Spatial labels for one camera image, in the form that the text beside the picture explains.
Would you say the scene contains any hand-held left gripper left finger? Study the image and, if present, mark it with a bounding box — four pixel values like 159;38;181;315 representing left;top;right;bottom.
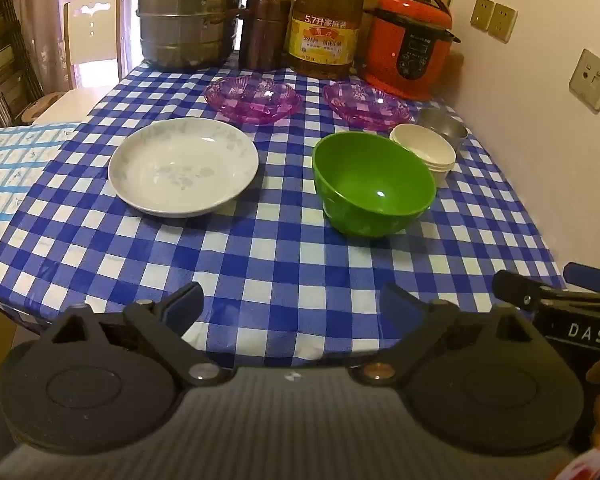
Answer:
42;281;236;387

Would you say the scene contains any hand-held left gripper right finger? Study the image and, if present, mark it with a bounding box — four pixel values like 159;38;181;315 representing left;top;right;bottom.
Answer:
349;282;543;387

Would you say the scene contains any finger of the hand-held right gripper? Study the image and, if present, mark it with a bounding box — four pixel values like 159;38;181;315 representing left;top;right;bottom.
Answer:
492;270;600;312
563;262;600;292

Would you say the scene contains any green plastic bowl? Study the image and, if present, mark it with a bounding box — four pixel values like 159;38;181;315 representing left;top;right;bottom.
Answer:
312;131;437;239

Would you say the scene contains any white floral plate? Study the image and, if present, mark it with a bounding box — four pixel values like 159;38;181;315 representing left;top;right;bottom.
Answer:
108;117;260;219

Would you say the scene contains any stainless steel bowl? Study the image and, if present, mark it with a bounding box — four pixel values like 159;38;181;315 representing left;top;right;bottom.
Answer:
416;108;469;152

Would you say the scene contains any pink glass plate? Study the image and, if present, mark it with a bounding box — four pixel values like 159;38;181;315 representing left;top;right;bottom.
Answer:
204;75;303;126
322;81;412;131

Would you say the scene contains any blue white checkered tablecloth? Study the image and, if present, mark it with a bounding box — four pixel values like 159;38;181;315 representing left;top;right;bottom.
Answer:
0;57;568;368

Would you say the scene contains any red and white object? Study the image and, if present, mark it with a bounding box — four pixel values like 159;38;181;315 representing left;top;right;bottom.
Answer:
562;446;600;480

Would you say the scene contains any light blue patterned cloth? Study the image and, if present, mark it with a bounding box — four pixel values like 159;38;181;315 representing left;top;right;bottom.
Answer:
0;122;86;271

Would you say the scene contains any orange electric pressure cooker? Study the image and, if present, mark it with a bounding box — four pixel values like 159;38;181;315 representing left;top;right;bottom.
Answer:
362;0;462;102

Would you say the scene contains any beige wooden chair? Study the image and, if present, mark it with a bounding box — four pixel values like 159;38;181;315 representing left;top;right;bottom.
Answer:
22;0;127;126

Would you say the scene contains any brown cylindrical canister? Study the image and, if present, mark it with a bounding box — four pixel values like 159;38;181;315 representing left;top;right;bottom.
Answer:
244;0;292;71

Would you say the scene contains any stainless steel steamer pot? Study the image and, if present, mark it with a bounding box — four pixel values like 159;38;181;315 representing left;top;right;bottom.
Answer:
135;0;255;72

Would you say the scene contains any large cooking oil bottle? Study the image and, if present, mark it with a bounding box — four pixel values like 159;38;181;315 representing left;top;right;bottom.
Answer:
286;0;368;80

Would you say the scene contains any stacked metal tiffin carrier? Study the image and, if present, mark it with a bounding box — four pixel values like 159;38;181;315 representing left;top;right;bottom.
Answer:
0;0;45;127

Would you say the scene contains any sheer pink curtain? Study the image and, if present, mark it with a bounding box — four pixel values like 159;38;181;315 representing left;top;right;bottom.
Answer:
7;0;148;91

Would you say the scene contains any beige wall socket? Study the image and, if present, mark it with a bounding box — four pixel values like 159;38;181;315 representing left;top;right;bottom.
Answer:
568;48;600;114
470;0;496;31
489;3;519;44

